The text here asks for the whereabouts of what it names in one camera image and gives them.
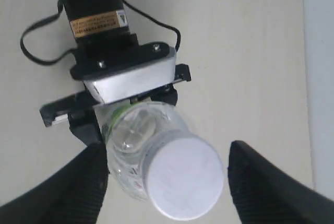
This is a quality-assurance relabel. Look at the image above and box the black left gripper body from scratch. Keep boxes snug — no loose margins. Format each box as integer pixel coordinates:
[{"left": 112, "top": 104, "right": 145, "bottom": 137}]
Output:
[{"left": 40, "top": 64, "right": 192, "bottom": 127}]

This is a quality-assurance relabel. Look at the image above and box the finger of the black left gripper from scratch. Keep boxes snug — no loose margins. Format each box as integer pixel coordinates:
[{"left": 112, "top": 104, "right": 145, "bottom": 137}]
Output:
[
  {"left": 150, "top": 84, "right": 178, "bottom": 106},
  {"left": 68, "top": 109, "right": 103, "bottom": 146}
]

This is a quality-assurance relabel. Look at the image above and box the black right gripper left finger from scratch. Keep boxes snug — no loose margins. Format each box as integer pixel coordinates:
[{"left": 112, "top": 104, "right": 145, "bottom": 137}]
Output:
[{"left": 1, "top": 143, "right": 109, "bottom": 223}]

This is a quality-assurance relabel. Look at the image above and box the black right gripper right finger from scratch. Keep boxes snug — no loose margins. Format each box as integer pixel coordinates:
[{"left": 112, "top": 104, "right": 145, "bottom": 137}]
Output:
[{"left": 228, "top": 140, "right": 333, "bottom": 223}]

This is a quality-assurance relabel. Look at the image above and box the clear plastic drink bottle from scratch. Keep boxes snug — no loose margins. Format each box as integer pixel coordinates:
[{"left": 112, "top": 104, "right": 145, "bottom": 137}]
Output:
[{"left": 97, "top": 100, "right": 189, "bottom": 200}]

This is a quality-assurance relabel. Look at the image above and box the white bottle cap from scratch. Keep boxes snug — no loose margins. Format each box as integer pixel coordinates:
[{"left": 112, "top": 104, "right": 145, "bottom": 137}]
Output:
[{"left": 139, "top": 130, "right": 224, "bottom": 221}]

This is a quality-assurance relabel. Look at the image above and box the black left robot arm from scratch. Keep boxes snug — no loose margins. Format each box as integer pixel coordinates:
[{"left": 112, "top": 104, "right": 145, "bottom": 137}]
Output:
[{"left": 40, "top": 0, "right": 191, "bottom": 145}]

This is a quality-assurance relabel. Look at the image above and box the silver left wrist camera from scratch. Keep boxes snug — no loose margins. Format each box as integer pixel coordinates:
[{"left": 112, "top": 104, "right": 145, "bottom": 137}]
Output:
[{"left": 70, "top": 42, "right": 177, "bottom": 102}]

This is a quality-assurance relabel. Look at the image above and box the black left camera cable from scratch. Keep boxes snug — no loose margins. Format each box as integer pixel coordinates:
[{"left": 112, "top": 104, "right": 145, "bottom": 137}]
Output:
[{"left": 20, "top": 0, "right": 182, "bottom": 66}]

